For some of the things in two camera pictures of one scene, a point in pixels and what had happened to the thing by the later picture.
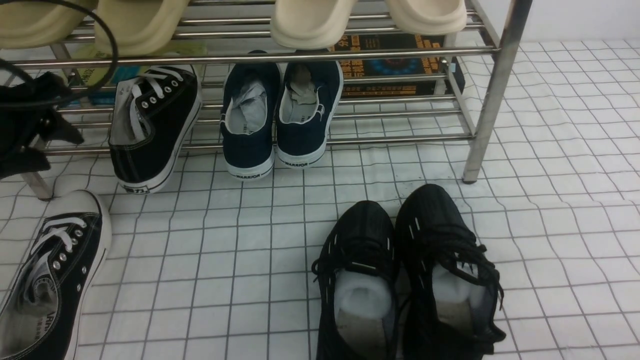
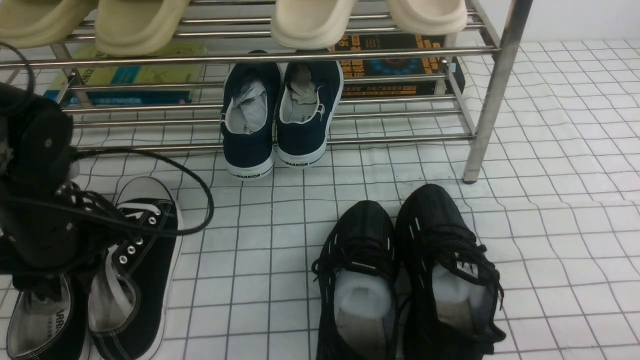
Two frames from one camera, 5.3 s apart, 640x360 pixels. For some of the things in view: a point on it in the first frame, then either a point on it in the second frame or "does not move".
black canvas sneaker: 155,114 → 133,303
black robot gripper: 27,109 → 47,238
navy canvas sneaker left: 250,110 does not move
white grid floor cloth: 212,267 does not move
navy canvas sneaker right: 310,93 does not move
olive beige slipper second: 139,27 does not move
